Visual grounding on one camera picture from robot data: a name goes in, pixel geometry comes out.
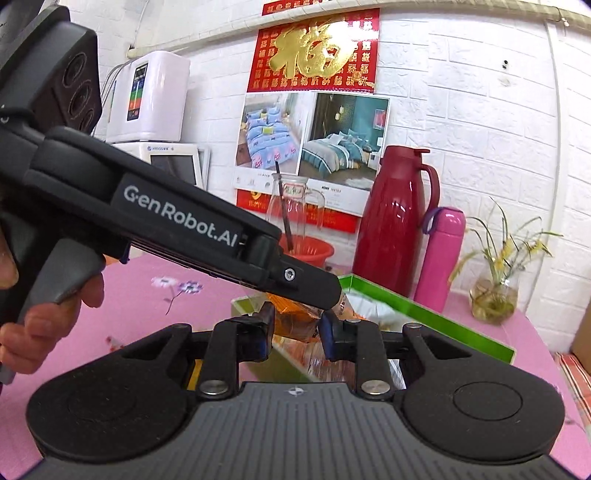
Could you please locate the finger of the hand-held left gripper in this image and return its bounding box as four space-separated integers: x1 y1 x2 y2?
240 235 345 311

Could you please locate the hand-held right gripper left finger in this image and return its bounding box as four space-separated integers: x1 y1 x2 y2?
117 302 277 401

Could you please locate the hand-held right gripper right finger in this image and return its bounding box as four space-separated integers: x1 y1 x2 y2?
318 310 472 401

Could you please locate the orange translucent snack packet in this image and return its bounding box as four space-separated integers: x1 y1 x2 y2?
267 293 325 343

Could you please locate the green cardboard box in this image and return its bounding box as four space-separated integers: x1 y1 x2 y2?
231 273 516 386

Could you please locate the person's left hand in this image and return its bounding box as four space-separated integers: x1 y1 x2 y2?
0 232 105 376

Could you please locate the red plastic basin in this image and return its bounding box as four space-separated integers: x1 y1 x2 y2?
277 233 335 274

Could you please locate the clear plastic snack packet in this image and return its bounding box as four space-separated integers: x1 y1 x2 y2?
342 288 402 330

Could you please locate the white monitor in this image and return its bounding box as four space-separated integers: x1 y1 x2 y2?
112 141 212 191

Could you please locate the glass pitcher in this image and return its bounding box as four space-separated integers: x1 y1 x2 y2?
264 174 327 259

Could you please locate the dark stirring stick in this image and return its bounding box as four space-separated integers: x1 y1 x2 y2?
274 161 295 254

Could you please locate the red thermos jug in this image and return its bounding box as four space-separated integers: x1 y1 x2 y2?
352 145 441 298

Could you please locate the white water purifier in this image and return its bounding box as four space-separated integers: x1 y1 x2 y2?
106 51 191 144

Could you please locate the pink bottle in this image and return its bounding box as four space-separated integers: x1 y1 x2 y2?
412 206 467 315

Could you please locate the glass vase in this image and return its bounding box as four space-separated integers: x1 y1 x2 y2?
470 277 520 326

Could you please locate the yellow flower plant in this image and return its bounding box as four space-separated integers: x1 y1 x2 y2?
450 198 564 296

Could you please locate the red striped cloth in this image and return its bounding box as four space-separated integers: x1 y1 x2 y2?
554 353 591 416

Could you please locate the large cardboard box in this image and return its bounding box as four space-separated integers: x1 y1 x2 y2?
571 302 591 370

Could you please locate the wall calendar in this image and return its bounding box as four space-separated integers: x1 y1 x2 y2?
232 7 391 233

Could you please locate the red wall banner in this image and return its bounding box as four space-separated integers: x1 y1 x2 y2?
262 0 352 17

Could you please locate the white wall pipe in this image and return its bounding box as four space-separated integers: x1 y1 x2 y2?
542 18 565 232

